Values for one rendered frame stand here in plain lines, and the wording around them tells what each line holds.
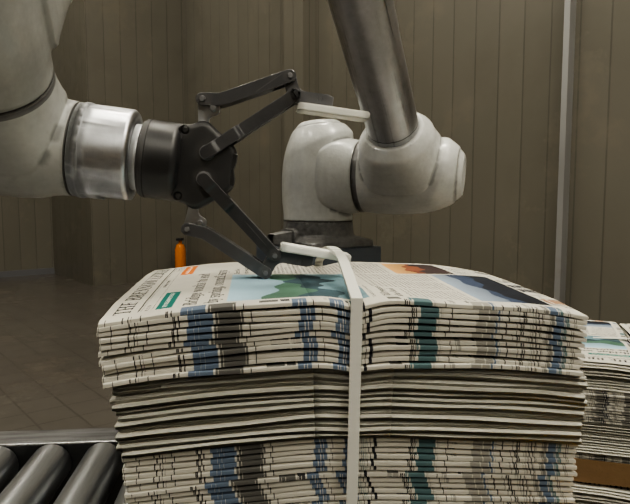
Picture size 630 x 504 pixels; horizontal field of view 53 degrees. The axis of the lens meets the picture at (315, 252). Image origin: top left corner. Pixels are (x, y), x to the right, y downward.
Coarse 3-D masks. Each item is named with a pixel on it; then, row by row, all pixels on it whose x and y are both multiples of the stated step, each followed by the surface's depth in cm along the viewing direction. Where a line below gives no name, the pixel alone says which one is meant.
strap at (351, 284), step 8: (328, 248) 64; (336, 248) 63; (336, 256) 58; (344, 256) 58; (344, 264) 56; (344, 272) 54; (352, 272) 54; (344, 280) 53; (352, 280) 52; (352, 288) 51; (352, 296) 50; (360, 296) 50
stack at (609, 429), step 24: (600, 336) 129; (624, 336) 129; (600, 360) 111; (624, 360) 111; (600, 384) 111; (624, 384) 110; (600, 408) 111; (624, 408) 110; (600, 432) 112; (624, 432) 111; (576, 456) 114; (600, 456) 113; (624, 456) 111
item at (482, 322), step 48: (384, 288) 55; (432, 288) 58; (480, 288) 59; (432, 336) 50; (480, 336) 51; (528, 336) 51; (576, 336) 52; (432, 384) 51; (480, 384) 51; (528, 384) 52; (576, 384) 52; (432, 432) 51; (480, 432) 51; (528, 432) 52; (576, 432) 52; (432, 480) 52; (480, 480) 52; (528, 480) 53
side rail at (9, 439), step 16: (0, 432) 85; (16, 432) 85; (32, 432) 85; (48, 432) 85; (64, 432) 85; (80, 432) 85; (96, 432) 85; (112, 432) 85; (16, 448) 81; (32, 448) 82; (64, 448) 82; (80, 448) 82; (64, 480) 82; (112, 496) 83
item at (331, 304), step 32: (320, 288) 55; (320, 320) 50; (384, 320) 50; (320, 352) 50; (384, 352) 50; (320, 384) 50; (384, 384) 51; (320, 416) 50; (384, 416) 51; (320, 448) 51; (384, 448) 51; (320, 480) 51; (384, 480) 52
